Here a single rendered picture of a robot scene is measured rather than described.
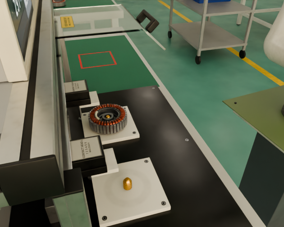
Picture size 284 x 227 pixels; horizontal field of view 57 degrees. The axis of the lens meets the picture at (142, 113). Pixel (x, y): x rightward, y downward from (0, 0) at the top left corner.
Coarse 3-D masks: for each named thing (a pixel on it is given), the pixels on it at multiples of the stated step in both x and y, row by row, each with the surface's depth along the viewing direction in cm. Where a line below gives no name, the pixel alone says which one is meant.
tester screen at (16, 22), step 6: (12, 6) 29; (24, 6) 39; (12, 12) 29; (30, 12) 44; (12, 18) 28; (18, 18) 32; (18, 24) 31; (24, 36) 34; (18, 42) 29; (24, 42) 33
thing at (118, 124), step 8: (104, 104) 79; (112, 104) 79; (96, 112) 76; (104, 112) 79; (112, 112) 79; (120, 112) 77; (96, 120) 73; (104, 120) 76; (112, 120) 73; (120, 120) 73; (96, 128) 73; (104, 128) 72; (112, 128) 72; (120, 128) 74
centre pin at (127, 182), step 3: (126, 177) 58; (123, 180) 58; (126, 180) 57; (129, 180) 57; (123, 183) 58; (126, 183) 57; (129, 183) 57; (126, 186) 58; (129, 186) 58; (126, 189) 58; (129, 189) 58
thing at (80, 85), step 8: (80, 80) 71; (72, 88) 67; (80, 88) 67; (72, 96) 66; (80, 96) 67; (88, 96) 67; (96, 96) 72; (72, 104) 67; (80, 104) 68; (88, 104) 69; (96, 104) 70
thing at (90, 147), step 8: (96, 136) 52; (72, 144) 50; (80, 144) 50; (88, 144) 50; (96, 144) 50; (80, 152) 48; (88, 152) 48; (96, 152) 48; (104, 152) 54; (112, 152) 54; (80, 160) 47; (88, 160) 47; (96, 160) 47; (104, 160) 48; (112, 160) 52; (88, 168) 48; (96, 168) 48; (104, 168) 49; (112, 168) 50; (88, 176) 49; (96, 176) 50
